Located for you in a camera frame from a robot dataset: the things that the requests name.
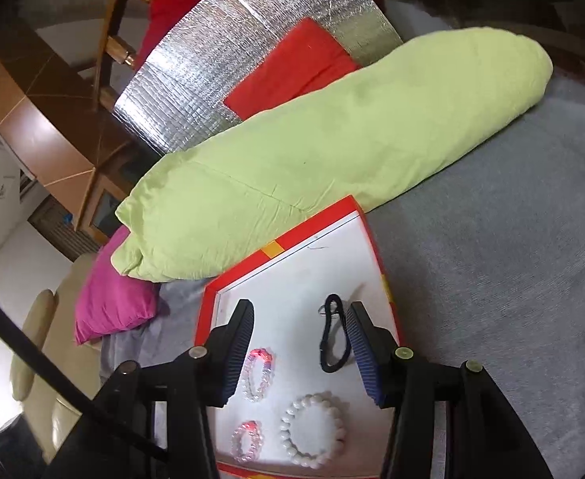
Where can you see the brown woven panel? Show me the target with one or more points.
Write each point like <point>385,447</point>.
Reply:
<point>58,232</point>

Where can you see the magenta cushion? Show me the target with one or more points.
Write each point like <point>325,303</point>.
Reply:
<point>113,299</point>

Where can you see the red cardboard box tray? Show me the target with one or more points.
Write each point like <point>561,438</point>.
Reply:
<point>297,284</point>

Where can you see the wooden cabinet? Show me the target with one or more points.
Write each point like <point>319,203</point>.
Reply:
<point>38,124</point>

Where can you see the wooden chair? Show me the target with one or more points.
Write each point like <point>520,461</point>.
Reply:
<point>123,52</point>

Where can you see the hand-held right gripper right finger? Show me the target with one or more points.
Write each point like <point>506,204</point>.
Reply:
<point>367,359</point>

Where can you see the silver foil mat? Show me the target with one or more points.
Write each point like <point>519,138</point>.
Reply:
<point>197,75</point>

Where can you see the beige sofa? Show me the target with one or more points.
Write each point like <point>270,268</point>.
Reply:
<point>58,359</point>

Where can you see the red cloth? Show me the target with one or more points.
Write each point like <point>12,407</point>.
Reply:
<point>178,0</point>

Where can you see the light green blanket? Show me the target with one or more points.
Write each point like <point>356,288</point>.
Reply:
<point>347,134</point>

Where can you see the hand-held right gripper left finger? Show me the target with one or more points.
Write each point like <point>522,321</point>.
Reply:
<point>236,359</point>

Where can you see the red cushion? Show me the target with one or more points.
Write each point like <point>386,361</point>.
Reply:
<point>292,70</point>

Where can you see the grey bed sheet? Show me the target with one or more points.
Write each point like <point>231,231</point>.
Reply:
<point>472,259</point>

